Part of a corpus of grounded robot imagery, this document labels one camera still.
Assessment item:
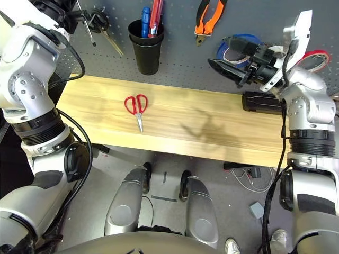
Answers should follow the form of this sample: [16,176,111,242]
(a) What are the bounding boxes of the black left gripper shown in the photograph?
[31,0,90,34]

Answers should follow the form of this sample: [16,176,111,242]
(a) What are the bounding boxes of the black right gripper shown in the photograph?
[207,35,281,87]

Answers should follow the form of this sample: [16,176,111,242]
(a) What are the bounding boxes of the orange black handled screwdriver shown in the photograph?
[76,0,96,47]

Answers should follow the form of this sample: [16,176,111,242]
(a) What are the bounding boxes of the orange black handled pliers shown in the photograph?
[194,0,228,47]

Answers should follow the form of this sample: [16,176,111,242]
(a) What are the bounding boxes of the red handled scissors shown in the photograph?
[124,94,149,133]

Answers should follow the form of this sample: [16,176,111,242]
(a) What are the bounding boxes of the grey metal pegboard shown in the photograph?
[52,0,339,99]

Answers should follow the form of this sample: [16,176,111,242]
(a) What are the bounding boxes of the blue tape roll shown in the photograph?
[216,33,263,67]

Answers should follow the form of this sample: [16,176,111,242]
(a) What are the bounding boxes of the black flat tool case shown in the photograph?
[241,91,286,115]

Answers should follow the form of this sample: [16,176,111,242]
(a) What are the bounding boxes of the red tape roll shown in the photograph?
[296,49,333,74]

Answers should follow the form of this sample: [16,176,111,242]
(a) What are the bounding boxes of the black cup holder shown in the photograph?
[128,19,165,76]

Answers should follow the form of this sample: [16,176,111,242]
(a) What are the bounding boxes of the silver red tape hook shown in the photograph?
[314,53,332,71]

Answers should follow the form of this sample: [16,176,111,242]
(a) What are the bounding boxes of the grey foot pedal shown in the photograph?
[249,202,266,219]

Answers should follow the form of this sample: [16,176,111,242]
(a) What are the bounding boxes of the long black floor tape strip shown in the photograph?
[150,195,178,203]

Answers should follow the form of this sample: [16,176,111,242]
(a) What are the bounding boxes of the silver robot right leg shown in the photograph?
[179,169,219,249]

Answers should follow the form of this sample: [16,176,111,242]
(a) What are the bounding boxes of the silver robot leg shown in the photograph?
[104,162,153,237]
[179,169,219,249]

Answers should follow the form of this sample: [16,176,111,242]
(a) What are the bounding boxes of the white sneaker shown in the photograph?
[269,229,288,248]
[225,238,242,254]

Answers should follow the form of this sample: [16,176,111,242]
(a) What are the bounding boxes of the silver robot left leg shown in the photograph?
[104,162,153,237]

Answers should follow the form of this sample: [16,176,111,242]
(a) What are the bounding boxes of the grey robot torso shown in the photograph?
[58,231,221,254]

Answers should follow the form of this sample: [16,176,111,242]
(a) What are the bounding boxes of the black handled scissors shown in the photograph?
[88,7,125,57]

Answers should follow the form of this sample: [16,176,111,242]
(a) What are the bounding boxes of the blue handled screwdriver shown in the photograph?
[141,6,152,39]

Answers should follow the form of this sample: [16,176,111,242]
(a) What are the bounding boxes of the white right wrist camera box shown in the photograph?
[283,10,314,58]

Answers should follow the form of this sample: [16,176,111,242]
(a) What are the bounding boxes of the red handled screwdriver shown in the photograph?
[149,0,165,39]

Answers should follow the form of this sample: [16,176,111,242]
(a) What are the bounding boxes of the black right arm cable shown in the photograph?
[261,39,300,254]

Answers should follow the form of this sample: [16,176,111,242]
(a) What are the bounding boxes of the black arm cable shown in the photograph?
[49,39,94,231]
[261,39,300,254]

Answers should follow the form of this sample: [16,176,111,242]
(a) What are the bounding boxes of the white floor cable bundle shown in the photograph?
[230,168,278,193]

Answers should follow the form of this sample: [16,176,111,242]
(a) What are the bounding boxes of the black table support bracket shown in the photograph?
[91,144,111,155]

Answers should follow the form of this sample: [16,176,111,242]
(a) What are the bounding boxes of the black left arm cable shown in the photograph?
[49,39,94,231]

